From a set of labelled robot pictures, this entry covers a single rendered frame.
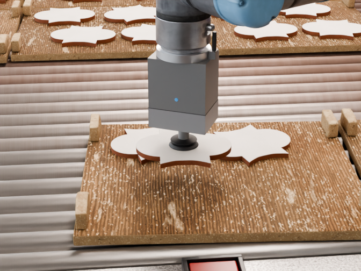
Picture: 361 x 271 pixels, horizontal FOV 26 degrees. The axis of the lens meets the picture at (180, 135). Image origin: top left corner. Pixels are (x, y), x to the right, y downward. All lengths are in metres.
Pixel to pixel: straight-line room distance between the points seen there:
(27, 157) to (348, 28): 0.86
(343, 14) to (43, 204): 1.07
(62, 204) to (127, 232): 0.15
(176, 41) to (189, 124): 0.12
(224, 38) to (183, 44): 0.73
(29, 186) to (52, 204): 0.07
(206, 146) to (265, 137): 0.17
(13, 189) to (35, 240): 0.15
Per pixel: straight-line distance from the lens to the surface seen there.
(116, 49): 1.70
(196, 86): 1.06
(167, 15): 1.03
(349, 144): 1.29
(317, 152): 1.25
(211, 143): 1.14
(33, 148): 1.33
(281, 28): 1.81
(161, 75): 1.07
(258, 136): 1.27
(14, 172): 1.24
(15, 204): 1.16
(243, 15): 0.93
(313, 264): 1.02
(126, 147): 1.23
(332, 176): 1.19
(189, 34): 1.04
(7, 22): 1.92
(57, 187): 1.19
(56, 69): 1.65
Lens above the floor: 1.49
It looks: 25 degrees down
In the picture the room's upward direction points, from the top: straight up
